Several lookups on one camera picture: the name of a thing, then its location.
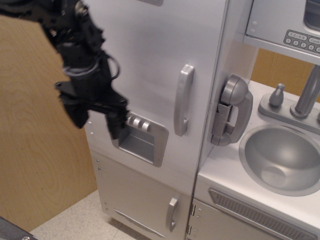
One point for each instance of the white toy fridge door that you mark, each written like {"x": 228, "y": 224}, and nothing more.
{"x": 138, "y": 201}
{"x": 152, "y": 41}

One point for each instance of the silver toy phone handset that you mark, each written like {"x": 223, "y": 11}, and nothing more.
{"x": 233, "y": 112}

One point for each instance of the silver ice dispenser panel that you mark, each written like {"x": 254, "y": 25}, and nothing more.
{"x": 143, "y": 139}

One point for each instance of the silver toy faucet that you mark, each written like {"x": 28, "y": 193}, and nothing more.
{"x": 299, "y": 113}

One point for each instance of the white toy kitchen counter cabinet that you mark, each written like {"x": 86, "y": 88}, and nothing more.
{"x": 303, "y": 211}

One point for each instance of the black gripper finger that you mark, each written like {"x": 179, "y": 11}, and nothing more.
{"x": 116, "y": 121}
{"x": 76, "y": 110}

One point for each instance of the silver oven vent panel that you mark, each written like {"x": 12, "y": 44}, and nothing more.
{"x": 259, "y": 218}

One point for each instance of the white toy microwave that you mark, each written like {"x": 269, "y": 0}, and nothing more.
{"x": 287, "y": 27}

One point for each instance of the black object bottom left corner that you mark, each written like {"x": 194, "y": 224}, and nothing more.
{"x": 9, "y": 231}

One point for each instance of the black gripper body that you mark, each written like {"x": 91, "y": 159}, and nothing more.
{"x": 92, "y": 85}

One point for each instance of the silver round sink basin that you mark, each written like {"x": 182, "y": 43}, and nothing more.
{"x": 281, "y": 159}

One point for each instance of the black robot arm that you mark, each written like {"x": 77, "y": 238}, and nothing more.
{"x": 68, "y": 26}

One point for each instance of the silver door handle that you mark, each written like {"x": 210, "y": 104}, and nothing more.
{"x": 184, "y": 84}
{"x": 170, "y": 222}

